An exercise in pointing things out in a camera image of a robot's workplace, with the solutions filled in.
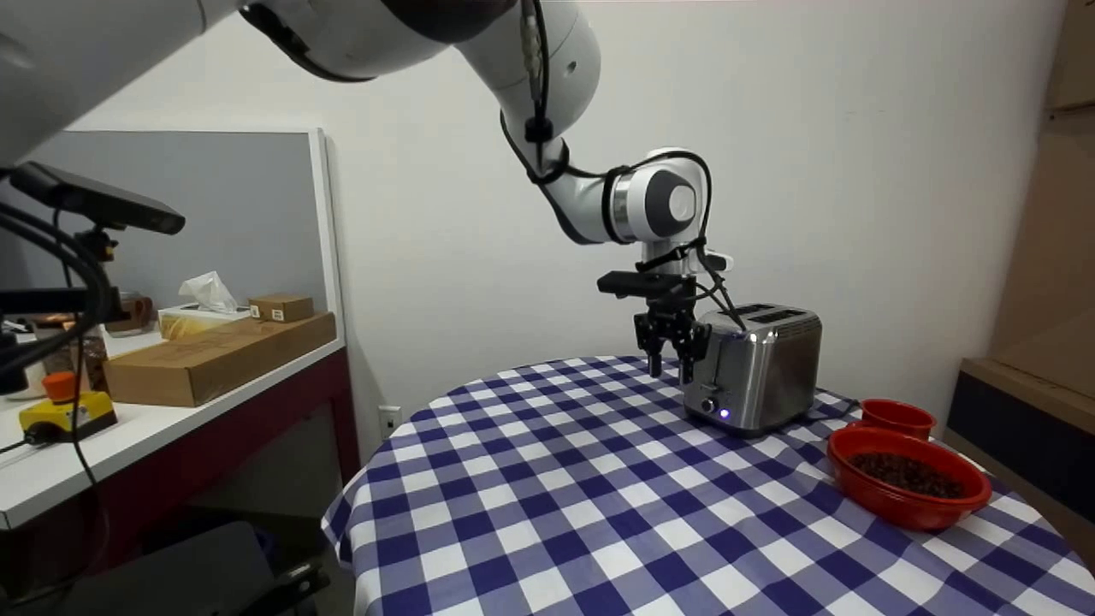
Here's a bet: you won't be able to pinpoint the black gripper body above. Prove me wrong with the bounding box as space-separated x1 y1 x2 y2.
631 269 718 337

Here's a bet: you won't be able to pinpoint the silver two-slot toaster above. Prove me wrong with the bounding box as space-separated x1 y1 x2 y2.
680 300 825 438

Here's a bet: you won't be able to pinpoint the blue white checkered tablecloth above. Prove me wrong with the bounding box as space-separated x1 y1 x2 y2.
317 354 1095 616

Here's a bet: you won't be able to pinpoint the red plastic cup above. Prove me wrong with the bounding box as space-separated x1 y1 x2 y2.
855 393 938 446

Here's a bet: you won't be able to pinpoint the dark coffee beans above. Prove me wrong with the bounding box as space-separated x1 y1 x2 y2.
852 452 971 504

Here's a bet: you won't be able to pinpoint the red plastic bowl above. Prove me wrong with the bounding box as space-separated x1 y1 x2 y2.
825 421 996 539

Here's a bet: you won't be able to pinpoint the small cardboard box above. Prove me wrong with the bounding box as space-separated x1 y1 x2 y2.
249 292 317 326

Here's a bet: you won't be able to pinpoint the flat cardboard box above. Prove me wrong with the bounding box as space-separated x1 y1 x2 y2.
104 308 338 410

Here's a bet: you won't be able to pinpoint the grey partition panel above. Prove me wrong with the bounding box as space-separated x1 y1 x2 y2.
28 126 346 337

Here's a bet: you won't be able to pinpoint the tissue box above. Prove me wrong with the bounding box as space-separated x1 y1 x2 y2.
154 268 264 341

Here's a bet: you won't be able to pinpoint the yellow black tool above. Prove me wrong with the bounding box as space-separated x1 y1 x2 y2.
14 388 121 447

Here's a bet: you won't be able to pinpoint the small orange object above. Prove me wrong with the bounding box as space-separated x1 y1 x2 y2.
41 365 84 404

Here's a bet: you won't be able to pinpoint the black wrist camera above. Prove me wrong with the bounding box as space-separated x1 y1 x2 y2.
596 268 689 300

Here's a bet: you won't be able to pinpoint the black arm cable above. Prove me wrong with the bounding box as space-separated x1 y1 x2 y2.
496 0 755 340

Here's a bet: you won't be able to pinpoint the white desk with red frame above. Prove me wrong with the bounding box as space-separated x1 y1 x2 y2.
0 337 363 576

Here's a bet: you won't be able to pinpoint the black camera on stand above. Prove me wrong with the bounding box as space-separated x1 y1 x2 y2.
0 159 187 379

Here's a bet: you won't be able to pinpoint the black hanging cable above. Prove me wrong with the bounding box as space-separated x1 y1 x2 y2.
56 227 111 495

